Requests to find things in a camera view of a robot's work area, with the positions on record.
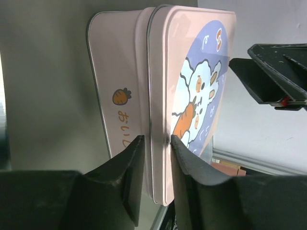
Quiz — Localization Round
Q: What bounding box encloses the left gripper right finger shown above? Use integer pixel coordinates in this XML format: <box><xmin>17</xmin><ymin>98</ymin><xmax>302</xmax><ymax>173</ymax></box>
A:
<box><xmin>170</xmin><ymin>136</ymin><xmax>307</xmax><ymax>230</ymax></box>

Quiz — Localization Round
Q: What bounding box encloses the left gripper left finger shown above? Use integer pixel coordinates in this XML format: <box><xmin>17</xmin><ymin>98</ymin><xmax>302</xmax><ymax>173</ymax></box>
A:
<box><xmin>0</xmin><ymin>135</ymin><xmax>145</xmax><ymax>230</ymax></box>

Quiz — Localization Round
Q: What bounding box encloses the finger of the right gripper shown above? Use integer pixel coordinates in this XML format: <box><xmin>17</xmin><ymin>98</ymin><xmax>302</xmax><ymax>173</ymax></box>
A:
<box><xmin>248</xmin><ymin>44</ymin><xmax>307</xmax><ymax>102</ymax></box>
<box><xmin>229</xmin><ymin>58</ymin><xmax>286</xmax><ymax>104</ymax></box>

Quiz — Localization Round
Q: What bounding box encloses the small plain metal tray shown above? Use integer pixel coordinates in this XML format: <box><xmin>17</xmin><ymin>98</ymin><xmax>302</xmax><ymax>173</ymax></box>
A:
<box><xmin>146</xmin><ymin>5</ymin><xmax>236</xmax><ymax>206</ymax></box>

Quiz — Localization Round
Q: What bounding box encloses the pink chocolate tin box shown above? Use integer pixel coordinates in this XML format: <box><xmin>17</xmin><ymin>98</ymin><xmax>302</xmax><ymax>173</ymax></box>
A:
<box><xmin>88</xmin><ymin>7</ymin><xmax>154</xmax><ymax>157</ymax></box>

